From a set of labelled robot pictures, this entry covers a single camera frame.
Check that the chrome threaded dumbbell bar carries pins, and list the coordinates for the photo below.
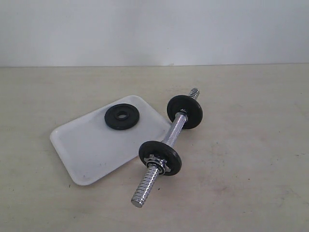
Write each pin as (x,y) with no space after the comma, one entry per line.
(145,186)

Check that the black weight plate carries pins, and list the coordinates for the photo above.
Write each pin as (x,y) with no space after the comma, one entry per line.
(162,151)
(192,108)
(121,116)

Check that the chrome star collar nut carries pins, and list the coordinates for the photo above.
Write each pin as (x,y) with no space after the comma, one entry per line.
(160,164)

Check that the white rectangular plastic tray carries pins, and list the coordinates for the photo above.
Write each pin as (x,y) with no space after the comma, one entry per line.
(90,150)

